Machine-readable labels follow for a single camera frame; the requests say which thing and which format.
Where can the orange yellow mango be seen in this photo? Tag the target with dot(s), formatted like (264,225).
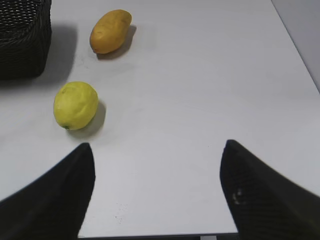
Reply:
(109,33)

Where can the black woven basket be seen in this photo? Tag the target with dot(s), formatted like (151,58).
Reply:
(25,38)

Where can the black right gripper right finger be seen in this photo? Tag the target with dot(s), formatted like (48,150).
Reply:
(264,204)

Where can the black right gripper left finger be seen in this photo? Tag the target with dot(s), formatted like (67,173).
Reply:
(53,207)

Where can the yellow lemon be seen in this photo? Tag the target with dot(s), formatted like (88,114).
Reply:
(75,105)

